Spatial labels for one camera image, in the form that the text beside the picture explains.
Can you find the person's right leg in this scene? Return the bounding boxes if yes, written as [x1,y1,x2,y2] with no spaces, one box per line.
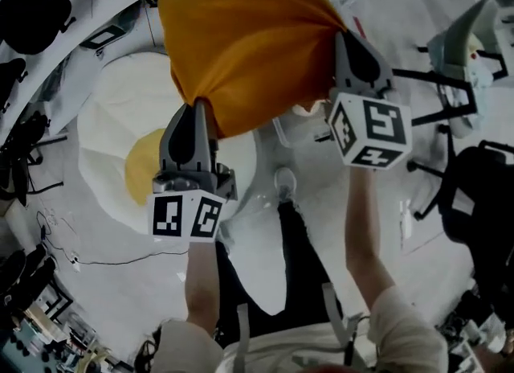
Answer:
[276,200,345,318]

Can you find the white and yellow round pouf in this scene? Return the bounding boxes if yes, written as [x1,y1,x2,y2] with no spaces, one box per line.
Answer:
[75,51,258,244]

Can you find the black metal frame chair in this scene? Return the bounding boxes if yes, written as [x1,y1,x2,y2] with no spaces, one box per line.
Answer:
[393,43,507,127]

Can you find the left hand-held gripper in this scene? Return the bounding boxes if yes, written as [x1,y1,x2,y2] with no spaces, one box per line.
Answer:
[146,99,239,244]

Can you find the shelf of black helmets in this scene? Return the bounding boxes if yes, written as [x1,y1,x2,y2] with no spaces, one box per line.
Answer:
[0,0,138,113]

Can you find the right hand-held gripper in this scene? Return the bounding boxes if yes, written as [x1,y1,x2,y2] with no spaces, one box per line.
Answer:
[328,30,414,170]

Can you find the black office chair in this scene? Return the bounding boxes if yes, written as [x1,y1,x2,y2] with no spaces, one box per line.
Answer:
[406,140,514,324]

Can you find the grey chest harness straps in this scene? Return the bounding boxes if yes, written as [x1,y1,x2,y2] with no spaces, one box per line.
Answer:
[231,281,389,373]

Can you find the person's right forearm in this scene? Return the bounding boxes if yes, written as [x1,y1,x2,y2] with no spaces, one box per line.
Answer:
[344,165,397,310]

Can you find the person's torso in pale shirt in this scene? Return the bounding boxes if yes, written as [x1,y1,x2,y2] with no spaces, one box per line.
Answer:
[150,285,451,373]

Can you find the person's left forearm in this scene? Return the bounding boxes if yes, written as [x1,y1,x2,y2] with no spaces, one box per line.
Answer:
[184,240,226,334]

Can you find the white metal display rack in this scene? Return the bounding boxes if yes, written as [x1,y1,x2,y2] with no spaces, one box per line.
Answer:
[0,0,210,151]

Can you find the cluttered work desk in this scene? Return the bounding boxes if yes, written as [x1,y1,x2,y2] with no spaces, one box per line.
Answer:
[0,278,121,373]

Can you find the dark wicker chair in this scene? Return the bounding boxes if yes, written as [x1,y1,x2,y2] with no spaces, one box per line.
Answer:
[0,112,68,207]

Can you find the person's right white shoe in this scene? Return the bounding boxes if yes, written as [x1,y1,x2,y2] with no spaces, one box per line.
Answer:
[274,166,298,203]

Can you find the small orange cushion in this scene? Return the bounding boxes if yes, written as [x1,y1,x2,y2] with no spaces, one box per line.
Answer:
[157,0,349,139]

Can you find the black cross-braced table frame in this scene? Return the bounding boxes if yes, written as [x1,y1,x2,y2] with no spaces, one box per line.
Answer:
[39,278,75,320]

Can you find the black power cable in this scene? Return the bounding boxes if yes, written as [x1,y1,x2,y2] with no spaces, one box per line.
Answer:
[75,247,190,267]

